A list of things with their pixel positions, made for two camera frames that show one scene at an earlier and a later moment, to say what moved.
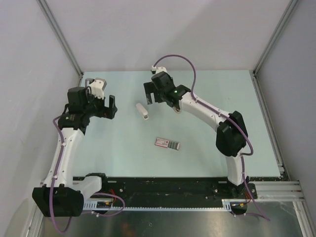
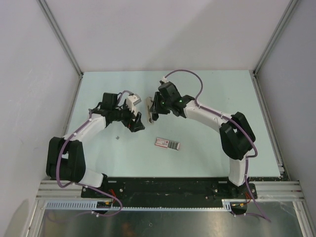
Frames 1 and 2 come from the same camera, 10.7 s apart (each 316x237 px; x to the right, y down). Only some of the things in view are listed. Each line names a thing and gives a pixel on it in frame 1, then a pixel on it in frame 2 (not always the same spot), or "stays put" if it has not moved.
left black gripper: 105,111 to 136,125
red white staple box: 167,143 stays put
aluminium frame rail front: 280,191 stays put
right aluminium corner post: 276,33 stays put
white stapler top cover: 141,109 to 148,102
